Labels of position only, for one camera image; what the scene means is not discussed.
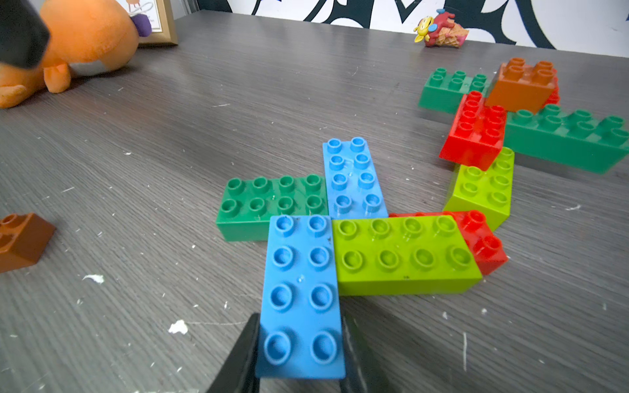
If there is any small toy figure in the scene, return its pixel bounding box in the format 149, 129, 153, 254
414, 8, 469, 48

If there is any orange small lego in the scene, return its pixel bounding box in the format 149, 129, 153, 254
1, 213, 56, 273
485, 57, 558, 113

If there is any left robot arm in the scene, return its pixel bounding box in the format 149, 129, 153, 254
1, 0, 50, 70

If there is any dark green lego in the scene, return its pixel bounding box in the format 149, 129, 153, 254
418, 67, 490, 114
504, 104, 628, 174
216, 174, 329, 242

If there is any blue lego brick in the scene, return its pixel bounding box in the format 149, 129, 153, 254
256, 215, 346, 379
323, 137, 389, 219

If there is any lime lego brick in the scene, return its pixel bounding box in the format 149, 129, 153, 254
443, 147, 515, 231
333, 215, 483, 296

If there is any orange whale plush toy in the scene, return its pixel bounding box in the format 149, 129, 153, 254
1, 0, 152, 109

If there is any red lego brick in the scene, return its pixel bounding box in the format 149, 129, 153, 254
389, 211, 508, 277
439, 91, 507, 171
545, 76, 560, 106

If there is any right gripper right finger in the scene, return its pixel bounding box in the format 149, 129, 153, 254
339, 314, 393, 393

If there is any framed plant picture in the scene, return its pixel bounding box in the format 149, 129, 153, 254
117, 0, 179, 47

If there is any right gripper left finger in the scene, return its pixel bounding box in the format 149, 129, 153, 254
206, 313, 260, 393

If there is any red lego brick top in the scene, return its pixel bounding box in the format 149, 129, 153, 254
389, 211, 508, 277

